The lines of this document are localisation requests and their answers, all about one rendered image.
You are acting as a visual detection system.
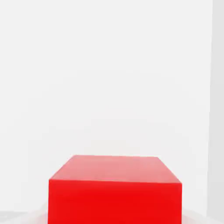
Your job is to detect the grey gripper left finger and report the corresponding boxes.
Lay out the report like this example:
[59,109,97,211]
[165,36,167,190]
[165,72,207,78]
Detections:
[28,203,49,224]

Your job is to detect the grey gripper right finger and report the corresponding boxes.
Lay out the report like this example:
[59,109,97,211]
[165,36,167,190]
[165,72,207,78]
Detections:
[182,209,202,224]

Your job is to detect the small red cube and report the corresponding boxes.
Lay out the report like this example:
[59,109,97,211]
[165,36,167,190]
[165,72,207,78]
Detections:
[47,154,183,224]

